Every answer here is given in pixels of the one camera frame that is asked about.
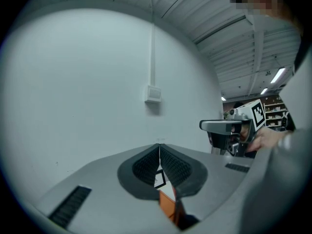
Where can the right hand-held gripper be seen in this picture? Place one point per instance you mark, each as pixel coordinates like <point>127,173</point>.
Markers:
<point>253,111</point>

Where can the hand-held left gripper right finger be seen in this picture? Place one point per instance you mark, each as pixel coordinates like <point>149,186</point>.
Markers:
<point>214,191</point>

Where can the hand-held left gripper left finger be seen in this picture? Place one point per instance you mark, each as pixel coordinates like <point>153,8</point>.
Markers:
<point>102,203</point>

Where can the orange wooden box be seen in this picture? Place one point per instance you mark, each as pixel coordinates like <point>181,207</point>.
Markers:
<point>168,206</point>

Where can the person's right forearm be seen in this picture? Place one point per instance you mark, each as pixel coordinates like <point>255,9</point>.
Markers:
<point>278,139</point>

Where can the white oval table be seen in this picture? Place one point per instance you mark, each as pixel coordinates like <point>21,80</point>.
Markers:
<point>169,191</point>

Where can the person's right hand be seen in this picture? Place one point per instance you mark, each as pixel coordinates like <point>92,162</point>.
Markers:
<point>262,140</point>

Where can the white shelving rack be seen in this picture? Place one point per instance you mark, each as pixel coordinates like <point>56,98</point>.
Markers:
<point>275,116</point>

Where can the person's head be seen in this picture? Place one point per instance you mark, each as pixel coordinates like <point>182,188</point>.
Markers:
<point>263,1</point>

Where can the white wall switch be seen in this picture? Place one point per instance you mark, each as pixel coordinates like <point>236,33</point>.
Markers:
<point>153,94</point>

